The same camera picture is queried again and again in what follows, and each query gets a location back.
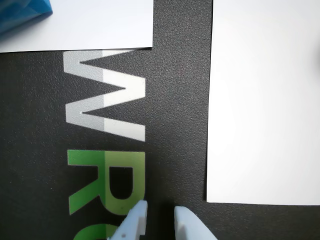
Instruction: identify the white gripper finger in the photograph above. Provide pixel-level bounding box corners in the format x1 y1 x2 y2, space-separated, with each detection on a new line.
106 199 148 240
173 205 219 240

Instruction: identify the blue paper box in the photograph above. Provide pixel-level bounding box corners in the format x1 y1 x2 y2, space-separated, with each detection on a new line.
0 0 53 36

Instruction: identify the dark printed mat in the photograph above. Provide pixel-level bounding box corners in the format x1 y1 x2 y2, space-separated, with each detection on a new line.
0 0 320 240

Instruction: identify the white sheet marked home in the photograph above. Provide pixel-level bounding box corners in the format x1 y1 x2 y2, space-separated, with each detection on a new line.
206 0 320 206

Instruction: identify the white sheet marked 1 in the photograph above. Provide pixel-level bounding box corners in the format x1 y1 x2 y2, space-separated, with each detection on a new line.
0 0 154 54

